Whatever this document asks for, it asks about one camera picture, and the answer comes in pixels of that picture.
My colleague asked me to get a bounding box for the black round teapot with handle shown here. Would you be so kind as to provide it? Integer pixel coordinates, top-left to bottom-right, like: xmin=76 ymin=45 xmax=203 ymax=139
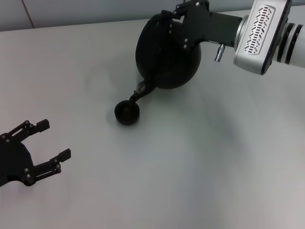
xmin=128 ymin=13 xmax=203 ymax=104

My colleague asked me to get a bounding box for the right wrist cable with plug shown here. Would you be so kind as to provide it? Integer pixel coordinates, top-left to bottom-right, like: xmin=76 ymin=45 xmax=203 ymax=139
xmin=214 ymin=43 xmax=226 ymax=62

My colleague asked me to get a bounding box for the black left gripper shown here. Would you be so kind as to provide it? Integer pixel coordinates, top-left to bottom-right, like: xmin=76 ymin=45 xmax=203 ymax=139
xmin=0 ymin=118 xmax=72 ymax=188

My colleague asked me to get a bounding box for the small dark teacup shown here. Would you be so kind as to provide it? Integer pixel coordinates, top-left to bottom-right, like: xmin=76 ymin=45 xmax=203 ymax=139
xmin=114 ymin=100 xmax=141 ymax=126

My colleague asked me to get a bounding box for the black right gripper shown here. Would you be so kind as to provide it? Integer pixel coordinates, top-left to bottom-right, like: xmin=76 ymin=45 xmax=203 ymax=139
xmin=161 ymin=0 xmax=244 ymax=51

